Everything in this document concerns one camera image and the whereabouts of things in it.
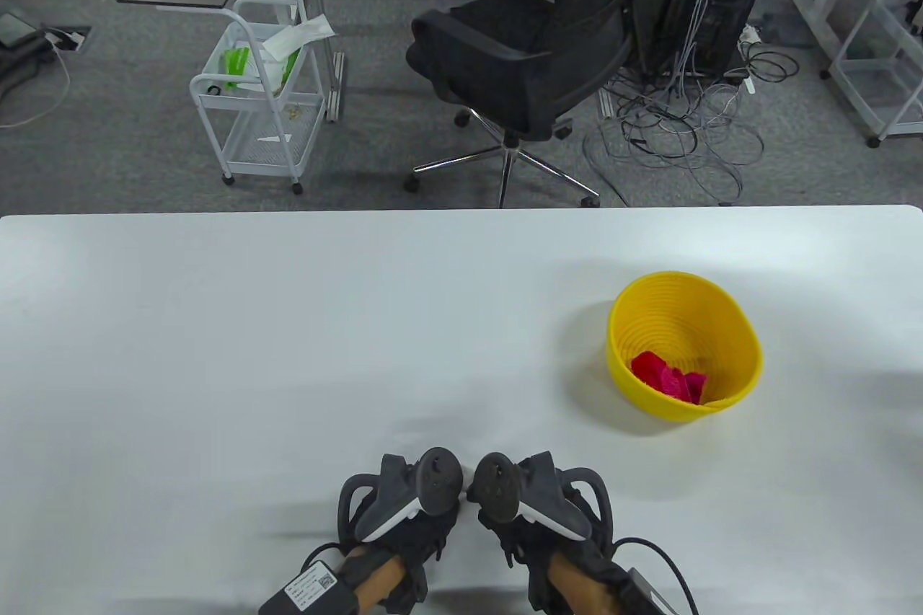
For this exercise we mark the person's right hand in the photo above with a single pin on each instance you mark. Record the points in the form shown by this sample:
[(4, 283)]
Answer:
[(537, 543)]

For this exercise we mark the person's left hand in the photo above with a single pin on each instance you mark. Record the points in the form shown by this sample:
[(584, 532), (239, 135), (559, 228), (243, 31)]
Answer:
[(425, 536)]

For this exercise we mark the person's left forearm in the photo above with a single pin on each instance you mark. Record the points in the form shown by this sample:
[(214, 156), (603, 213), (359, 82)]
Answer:
[(378, 582)]

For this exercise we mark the person's right forearm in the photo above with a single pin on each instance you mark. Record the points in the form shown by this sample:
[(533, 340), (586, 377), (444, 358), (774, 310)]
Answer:
[(580, 586)]

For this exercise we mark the yellow woven basket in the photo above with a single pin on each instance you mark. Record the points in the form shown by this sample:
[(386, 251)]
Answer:
[(685, 312)]

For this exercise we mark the silver metal stand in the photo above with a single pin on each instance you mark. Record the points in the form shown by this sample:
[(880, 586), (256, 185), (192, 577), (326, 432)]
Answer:
[(337, 85)]

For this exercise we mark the black mesh office chair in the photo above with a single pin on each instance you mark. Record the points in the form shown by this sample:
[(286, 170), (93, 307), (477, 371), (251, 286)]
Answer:
[(505, 60)]

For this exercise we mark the white green wipes pack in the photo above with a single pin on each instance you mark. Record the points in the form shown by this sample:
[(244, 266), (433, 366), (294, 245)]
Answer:
[(277, 74)]

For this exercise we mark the green plastic packet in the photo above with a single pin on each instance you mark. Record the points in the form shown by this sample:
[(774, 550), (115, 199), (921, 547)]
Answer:
[(236, 63)]

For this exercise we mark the white paper towel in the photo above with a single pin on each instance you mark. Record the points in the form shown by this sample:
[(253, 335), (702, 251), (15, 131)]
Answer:
[(296, 37)]

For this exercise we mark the white power strip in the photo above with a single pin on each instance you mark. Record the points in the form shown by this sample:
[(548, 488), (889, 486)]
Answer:
[(750, 34)]

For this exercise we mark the white metal rack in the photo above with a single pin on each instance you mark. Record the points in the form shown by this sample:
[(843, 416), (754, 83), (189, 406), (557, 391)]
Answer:
[(880, 85)]

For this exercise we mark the floor power socket box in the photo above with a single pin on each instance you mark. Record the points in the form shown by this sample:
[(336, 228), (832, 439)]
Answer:
[(68, 38)]

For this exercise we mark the white desk leg frame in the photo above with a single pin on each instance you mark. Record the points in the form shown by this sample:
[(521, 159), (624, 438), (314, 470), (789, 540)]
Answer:
[(815, 13)]

